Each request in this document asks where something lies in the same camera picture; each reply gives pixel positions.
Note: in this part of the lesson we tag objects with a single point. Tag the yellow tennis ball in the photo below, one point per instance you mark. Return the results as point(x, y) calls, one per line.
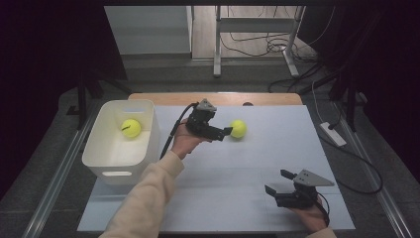
point(131, 128)
point(238, 129)

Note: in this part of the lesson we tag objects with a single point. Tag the white plastic storage bin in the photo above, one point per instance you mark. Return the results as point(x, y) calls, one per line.
point(119, 155)

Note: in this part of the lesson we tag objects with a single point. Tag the white cabinet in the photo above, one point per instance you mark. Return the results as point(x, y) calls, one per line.
point(148, 29)

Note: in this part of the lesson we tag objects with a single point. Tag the person's left hand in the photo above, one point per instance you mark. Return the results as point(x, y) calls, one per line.
point(185, 140)

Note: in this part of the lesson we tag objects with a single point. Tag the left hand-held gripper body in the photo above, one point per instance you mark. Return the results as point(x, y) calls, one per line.
point(200, 119)

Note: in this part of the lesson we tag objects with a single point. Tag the white power strip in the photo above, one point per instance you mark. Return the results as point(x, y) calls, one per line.
point(333, 134)

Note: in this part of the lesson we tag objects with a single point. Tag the person's right hand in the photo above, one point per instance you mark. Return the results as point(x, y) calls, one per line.
point(310, 216)

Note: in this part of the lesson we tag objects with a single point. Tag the white table mat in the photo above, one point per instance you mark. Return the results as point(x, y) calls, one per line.
point(251, 185)

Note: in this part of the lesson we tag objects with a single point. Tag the grey metal desk frame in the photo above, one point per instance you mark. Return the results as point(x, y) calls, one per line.
point(254, 24)

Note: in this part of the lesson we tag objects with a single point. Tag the black tripod stand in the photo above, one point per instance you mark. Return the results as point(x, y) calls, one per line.
point(82, 99)
point(348, 92)

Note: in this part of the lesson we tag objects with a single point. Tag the metal floor rail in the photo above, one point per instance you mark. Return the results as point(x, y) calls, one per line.
point(56, 181)
point(379, 185)

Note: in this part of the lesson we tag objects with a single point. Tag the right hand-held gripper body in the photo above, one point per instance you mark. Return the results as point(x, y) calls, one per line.
point(303, 191)

